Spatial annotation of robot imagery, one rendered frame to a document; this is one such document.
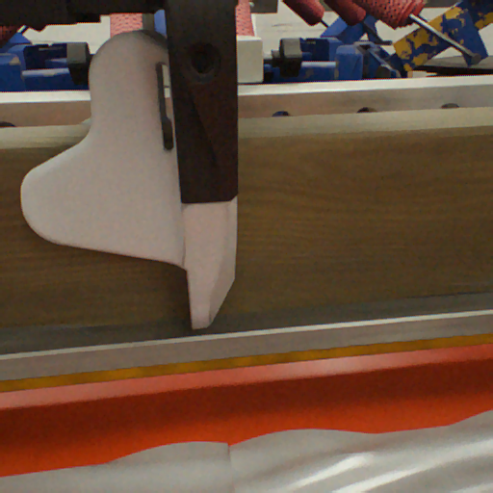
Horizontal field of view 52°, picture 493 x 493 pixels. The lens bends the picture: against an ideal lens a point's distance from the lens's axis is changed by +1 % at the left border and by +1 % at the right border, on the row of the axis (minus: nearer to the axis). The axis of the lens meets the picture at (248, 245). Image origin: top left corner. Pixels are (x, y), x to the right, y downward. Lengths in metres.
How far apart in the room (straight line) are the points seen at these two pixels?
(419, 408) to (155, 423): 0.10
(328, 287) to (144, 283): 0.07
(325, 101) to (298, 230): 0.24
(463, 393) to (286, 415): 0.07
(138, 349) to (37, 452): 0.05
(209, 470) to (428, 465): 0.07
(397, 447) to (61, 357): 0.11
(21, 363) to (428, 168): 0.15
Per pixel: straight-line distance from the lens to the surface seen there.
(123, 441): 0.20
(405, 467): 0.18
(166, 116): 0.20
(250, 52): 0.44
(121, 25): 0.65
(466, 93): 0.45
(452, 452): 0.19
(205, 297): 0.16
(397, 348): 0.22
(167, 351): 0.17
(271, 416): 0.20
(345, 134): 0.17
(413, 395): 0.22
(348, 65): 0.82
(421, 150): 0.18
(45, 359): 0.18
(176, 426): 0.20
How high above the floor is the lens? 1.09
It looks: 24 degrees down
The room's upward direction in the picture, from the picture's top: 1 degrees counter-clockwise
